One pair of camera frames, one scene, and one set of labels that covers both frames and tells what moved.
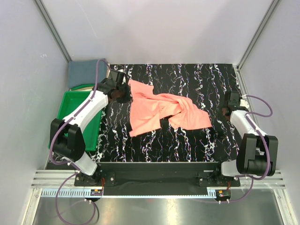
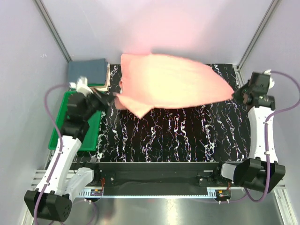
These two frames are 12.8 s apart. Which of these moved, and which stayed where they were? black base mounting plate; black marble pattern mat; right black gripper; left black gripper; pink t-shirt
Moved: pink t-shirt; left black gripper; right black gripper
Stayed: black base mounting plate; black marble pattern mat
